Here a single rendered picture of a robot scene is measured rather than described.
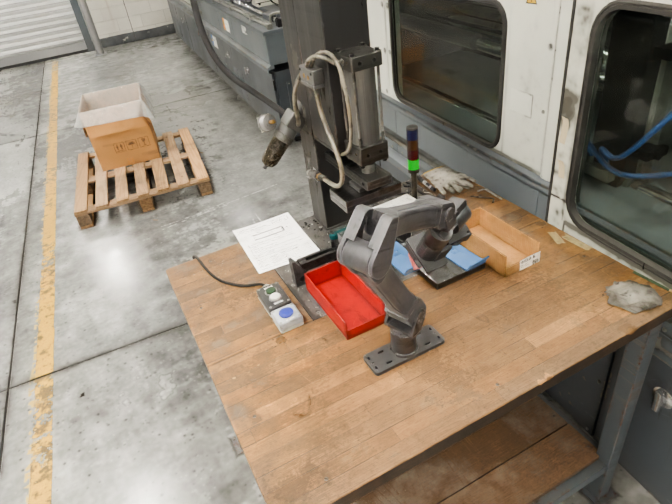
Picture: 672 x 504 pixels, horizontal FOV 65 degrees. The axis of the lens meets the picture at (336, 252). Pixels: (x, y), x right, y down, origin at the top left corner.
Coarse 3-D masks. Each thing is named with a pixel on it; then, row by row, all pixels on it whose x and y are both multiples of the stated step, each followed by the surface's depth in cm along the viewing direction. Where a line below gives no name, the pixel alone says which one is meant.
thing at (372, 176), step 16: (336, 160) 156; (352, 176) 150; (368, 176) 146; (384, 176) 145; (336, 192) 149; (352, 192) 148; (368, 192) 147; (384, 192) 148; (400, 192) 151; (352, 208) 146
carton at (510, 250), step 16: (480, 208) 165; (480, 224) 168; (496, 224) 161; (480, 240) 151; (496, 240) 161; (512, 240) 157; (528, 240) 150; (480, 256) 154; (496, 256) 147; (512, 256) 154; (528, 256) 153; (512, 272) 148
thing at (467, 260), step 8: (456, 248) 157; (464, 248) 157; (448, 256) 154; (456, 256) 154; (464, 256) 153; (472, 256) 153; (488, 256) 148; (464, 264) 150; (472, 264) 146; (480, 264) 150
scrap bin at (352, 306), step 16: (320, 272) 152; (336, 272) 155; (320, 288) 152; (336, 288) 151; (352, 288) 150; (368, 288) 141; (320, 304) 145; (336, 304) 146; (352, 304) 145; (368, 304) 144; (384, 304) 135; (336, 320) 137; (352, 320) 140; (368, 320) 139; (384, 320) 137; (352, 336) 135
